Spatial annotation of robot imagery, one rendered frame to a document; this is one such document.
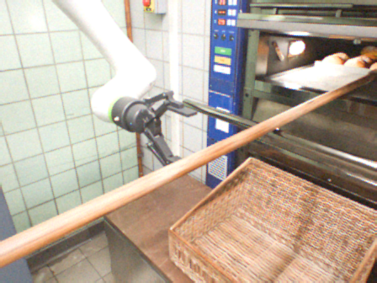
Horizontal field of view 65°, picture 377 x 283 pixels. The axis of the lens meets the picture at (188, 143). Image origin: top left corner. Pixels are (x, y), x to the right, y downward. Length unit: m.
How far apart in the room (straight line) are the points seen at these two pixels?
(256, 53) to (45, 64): 1.03
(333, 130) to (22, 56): 1.39
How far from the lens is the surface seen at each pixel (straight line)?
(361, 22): 0.90
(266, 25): 1.02
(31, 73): 1.68
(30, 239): 0.44
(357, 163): 0.71
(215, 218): 1.29
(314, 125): 1.18
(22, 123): 1.72
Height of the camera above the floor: 1.47
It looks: 26 degrees down
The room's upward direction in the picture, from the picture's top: straight up
